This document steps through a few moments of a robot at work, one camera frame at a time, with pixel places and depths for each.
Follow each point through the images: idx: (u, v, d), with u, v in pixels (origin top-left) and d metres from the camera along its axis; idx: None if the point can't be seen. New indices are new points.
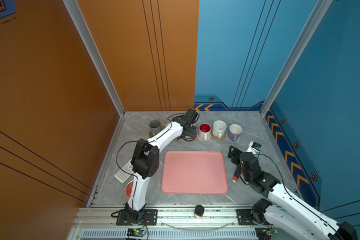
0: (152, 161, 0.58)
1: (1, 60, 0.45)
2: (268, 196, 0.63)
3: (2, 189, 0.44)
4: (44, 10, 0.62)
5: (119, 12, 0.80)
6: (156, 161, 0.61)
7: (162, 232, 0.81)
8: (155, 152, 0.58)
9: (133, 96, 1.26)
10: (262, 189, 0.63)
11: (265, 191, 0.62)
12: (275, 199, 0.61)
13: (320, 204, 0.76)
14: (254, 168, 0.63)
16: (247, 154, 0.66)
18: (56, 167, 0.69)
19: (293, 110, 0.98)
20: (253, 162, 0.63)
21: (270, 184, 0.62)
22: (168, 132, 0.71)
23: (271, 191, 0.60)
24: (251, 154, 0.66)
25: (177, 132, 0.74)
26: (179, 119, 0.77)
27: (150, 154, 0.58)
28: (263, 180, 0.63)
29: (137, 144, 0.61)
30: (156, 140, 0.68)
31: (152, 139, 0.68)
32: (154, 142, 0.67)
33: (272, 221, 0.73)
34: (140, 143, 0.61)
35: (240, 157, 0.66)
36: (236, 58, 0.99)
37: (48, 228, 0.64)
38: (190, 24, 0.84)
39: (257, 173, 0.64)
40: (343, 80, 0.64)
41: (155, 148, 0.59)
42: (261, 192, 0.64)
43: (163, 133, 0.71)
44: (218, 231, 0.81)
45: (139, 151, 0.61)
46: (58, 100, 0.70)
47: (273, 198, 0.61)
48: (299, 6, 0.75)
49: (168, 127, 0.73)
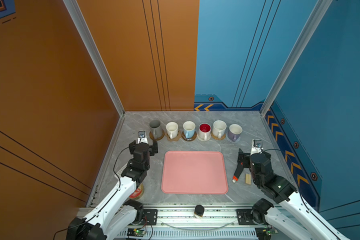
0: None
1: (2, 61, 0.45)
2: (280, 202, 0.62)
3: (3, 188, 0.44)
4: (43, 10, 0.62)
5: (119, 12, 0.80)
6: None
7: (162, 232, 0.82)
8: (94, 234, 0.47)
9: (133, 96, 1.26)
10: (275, 194, 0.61)
11: (279, 197, 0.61)
12: (289, 208, 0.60)
13: (320, 204, 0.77)
14: (267, 170, 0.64)
16: (258, 157, 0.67)
18: (56, 167, 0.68)
19: (294, 109, 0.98)
20: (265, 164, 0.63)
21: (286, 191, 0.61)
22: (115, 196, 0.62)
23: (288, 200, 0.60)
24: (262, 157, 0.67)
25: (127, 192, 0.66)
26: (129, 172, 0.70)
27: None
28: (278, 186, 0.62)
29: (70, 228, 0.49)
30: (99, 214, 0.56)
31: (91, 216, 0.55)
32: (94, 219, 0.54)
33: (271, 223, 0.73)
34: (74, 228, 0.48)
35: (251, 159, 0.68)
36: (235, 58, 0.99)
37: (48, 229, 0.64)
38: (190, 23, 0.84)
39: (269, 176, 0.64)
40: (343, 81, 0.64)
41: (96, 227, 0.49)
42: (273, 197, 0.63)
43: (108, 200, 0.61)
44: (218, 231, 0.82)
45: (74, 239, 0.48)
46: (58, 100, 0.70)
47: (287, 206, 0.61)
48: (299, 6, 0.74)
49: (116, 189, 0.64)
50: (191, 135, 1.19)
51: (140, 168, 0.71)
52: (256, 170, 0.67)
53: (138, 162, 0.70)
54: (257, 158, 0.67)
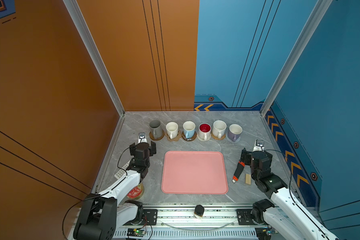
0: (106, 218, 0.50)
1: (2, 61, 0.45)
2: (270, 197, 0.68)
3: (3, 188, 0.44)
4: (44, 10, 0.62)
5: (119, 11, 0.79)
6: (112, 219, 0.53)
7: (162, 232, 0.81)
8: (109, 205, 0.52)
9: (133, 96, 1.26)
10: (266, 188, 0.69)
11: (269, 191, 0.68)
12: (277, 201, 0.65)
13: (320, 204, 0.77)
14: (263, 166, 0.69)
16: (259, 154, 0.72)
18: (56, 167, 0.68)
19: (293, 110, 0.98)
20: (263, 161, 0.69)
21: (277, 186, 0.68)
22: (124, 180, 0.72)
23: (276, 192, 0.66)
24: (262, 154, 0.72)
25: (134, 181, 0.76)
26: (134, 167, 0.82)
27: (104, 209, 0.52)
28: (269, 181, 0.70)
29: (85, 202, 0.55)
30: (112, 191, 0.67)
31: (106, 191, 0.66)
32: (108, 194, 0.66)
33: (269, 222, 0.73)
34: (90, 199, 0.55)
35: (252, 154, 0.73)
36: (236, 58, 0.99)
37: (48, 229, 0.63)
38: (190, 23, 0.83)
39: (265, 173, 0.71)
40: (344, 80, 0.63)
41: (111, 200, 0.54)
42: (264, 191, 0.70)
43: (119, 182, 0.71)
44: (218, 231, 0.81)
45: (89, 212, 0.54)
46: (58, 100, 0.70)
47: (275, 200, 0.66)
48: (299, 6, 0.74)
49: (124, 176, 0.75)
50: (191, 135, 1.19)
51: (141, 163, 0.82)
52: (255, 165, 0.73)
53: (140, 159, 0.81)
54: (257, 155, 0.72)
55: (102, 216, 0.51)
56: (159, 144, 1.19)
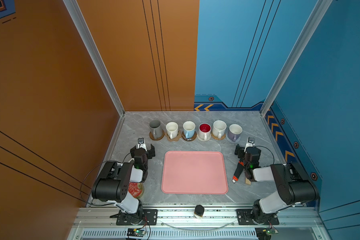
0: (126, 172, 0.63)
1: (1, 61, 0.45)
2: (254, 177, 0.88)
3: (2, 188, 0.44)
4: (44, 10, 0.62)
5: (118, 11, 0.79)
6: (127, 180, 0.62)
7: (162, 232, 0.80)
8: (129, 163, 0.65)
9: (133, 96, 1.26)
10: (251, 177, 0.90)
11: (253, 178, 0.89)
12: (257, 176, 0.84)
13: (320, 204, 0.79)
14: (253, 159, 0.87)
16: (252, 149, 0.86)
18: (56, 167, 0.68)
19: (293, 110, 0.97)
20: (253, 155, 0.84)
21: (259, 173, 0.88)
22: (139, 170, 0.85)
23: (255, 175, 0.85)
24: (255, 149, 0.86)
25: (138, 175, 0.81)
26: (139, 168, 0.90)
27: (123, 168, 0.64)
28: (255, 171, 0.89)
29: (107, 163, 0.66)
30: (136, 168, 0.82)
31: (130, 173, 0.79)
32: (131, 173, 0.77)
33: (267, 210, 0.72)
34: (110, 162, 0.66)
35: (246, 148, 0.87)
36: (236, 57, 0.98)
37: (48, 229, 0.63)
38: (190, 23, 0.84)
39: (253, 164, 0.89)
40: (343, 81, 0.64)
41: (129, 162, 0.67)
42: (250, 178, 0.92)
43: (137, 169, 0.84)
44: (218, 231, 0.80)
45: (108, 172, 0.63)
46: (58, 98, 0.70)
47: (257, 176, 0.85)
48: (299, 5, 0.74)
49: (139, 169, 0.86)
50: (191, 135, 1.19)
51: (140, 169, 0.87)
52: (247, 157, 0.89)
53: (139, 164, 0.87)
54: (249, 150, 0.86)
55: (122, 172, 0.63)
56: (159, 144, 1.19)
